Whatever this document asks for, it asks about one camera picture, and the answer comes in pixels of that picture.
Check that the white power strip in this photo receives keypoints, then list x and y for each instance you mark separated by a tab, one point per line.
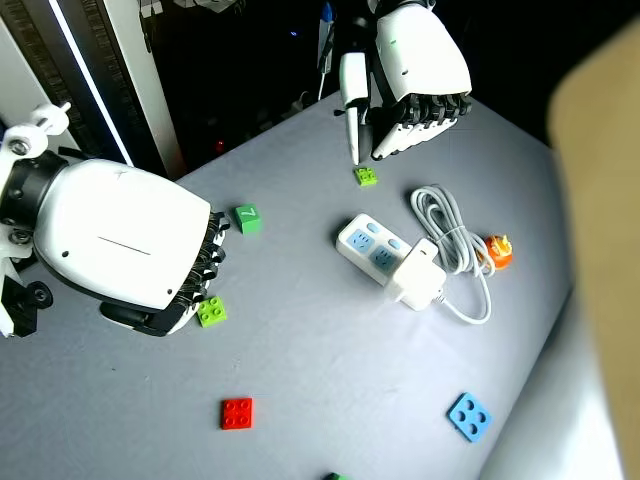
345	242

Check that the white power adapter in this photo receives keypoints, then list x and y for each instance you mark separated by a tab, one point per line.
417	280

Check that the light green toy brick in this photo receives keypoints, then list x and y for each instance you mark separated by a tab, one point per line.
214	312
366	177

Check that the beige blurred panel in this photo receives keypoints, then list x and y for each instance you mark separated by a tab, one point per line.
605	200

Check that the green cube with seven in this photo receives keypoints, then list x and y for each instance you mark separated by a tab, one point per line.
248	222

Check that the white pillar with black strips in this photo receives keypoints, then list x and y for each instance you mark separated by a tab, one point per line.
147	85

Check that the blue block with four holes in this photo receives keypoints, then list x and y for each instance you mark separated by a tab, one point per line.
470	415

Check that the red toy brick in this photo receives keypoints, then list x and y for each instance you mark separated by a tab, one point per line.
237	414

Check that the dark green block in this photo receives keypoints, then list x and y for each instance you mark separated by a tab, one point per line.
336	477

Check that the grey table cloth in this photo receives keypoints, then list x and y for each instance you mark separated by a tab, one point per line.
125	390

